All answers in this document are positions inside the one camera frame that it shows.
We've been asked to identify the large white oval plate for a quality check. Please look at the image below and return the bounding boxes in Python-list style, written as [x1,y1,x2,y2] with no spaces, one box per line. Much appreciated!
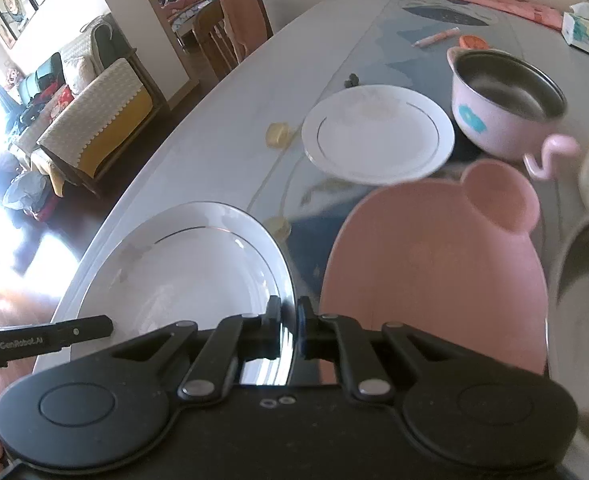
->
[70,202,295,359]

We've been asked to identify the pink steel bowl with handle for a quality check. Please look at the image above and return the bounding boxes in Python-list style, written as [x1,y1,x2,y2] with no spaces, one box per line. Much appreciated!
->
[446,47,581,180]

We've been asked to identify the pink bear-shaped plate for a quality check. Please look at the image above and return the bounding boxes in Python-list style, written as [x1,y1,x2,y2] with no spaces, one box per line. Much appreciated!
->
[319,159,548,374]

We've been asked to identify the yellow table corner pad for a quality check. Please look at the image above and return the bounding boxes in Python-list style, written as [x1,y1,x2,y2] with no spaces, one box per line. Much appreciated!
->
[265,122,291,150]

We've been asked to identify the round white plate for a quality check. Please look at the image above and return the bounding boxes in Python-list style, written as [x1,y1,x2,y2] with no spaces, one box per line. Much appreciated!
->
[301,84,455,186]

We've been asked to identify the steel bowl at right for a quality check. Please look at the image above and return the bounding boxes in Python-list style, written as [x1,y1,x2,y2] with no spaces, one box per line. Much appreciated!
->
[547,212,589,479]

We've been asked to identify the sofa with white cover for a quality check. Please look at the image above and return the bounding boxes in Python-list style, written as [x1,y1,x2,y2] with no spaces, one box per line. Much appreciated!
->
[10,13,166,197]

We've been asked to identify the small dark clip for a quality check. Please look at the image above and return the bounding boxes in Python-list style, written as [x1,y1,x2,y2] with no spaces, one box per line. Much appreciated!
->
[344,74,359,88]

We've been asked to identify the wooden chair with pink cloth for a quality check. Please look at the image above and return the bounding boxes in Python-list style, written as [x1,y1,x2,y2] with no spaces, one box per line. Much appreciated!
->
[194,0,274,80]

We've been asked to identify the orange correction tape dispenser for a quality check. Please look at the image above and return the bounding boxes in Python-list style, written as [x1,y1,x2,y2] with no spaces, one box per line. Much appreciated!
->
[459,35,489,50]

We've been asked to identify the pink pen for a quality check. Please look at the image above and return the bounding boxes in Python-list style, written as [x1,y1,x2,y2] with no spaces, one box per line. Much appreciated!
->
[413,27,461,49]

